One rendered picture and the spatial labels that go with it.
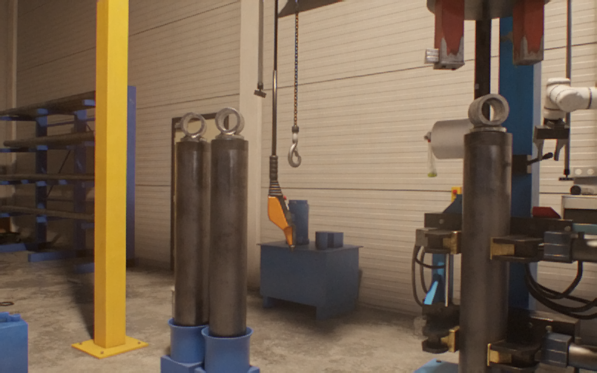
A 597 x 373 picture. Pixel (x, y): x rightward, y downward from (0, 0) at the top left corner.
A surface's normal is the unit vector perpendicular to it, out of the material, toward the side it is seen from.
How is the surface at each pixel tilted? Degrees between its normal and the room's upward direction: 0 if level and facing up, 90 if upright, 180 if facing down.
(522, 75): 90
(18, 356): 90
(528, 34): 90
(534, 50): 90
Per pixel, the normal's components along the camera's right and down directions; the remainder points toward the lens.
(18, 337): 0.66, 0.02
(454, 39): 0.05, 0.02
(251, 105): -0.64, 0.00
